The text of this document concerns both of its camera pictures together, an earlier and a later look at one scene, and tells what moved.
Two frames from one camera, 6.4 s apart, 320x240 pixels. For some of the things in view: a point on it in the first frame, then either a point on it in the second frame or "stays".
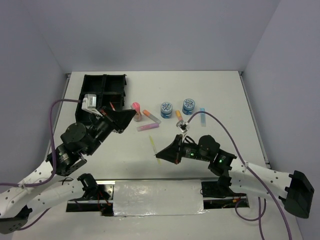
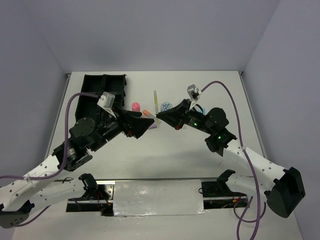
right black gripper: (171, 152) to (173, 116)
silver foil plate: (158, 198) stays
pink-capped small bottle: (137, 116) stays
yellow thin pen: (154, 148) to (156, 106)
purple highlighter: (147, 127) stays
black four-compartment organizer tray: (109, 90) stays
